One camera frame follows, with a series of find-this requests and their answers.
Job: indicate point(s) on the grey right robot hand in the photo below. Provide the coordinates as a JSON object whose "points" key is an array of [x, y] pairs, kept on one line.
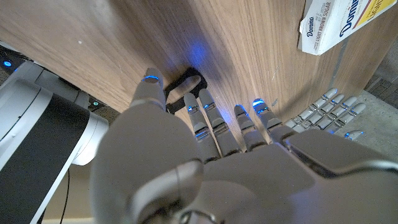
{"points": [[329, 112]]}

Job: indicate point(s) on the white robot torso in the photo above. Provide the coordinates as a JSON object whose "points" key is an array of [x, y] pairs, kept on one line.
{"points": [[37, 133]]}

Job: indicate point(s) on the yellow white brown sugar box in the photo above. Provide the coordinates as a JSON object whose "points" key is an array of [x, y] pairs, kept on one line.
{"points": [[329, 25]]}

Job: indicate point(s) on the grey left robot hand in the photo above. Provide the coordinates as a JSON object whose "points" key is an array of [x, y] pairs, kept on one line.
{"points": [[248, 180]]}

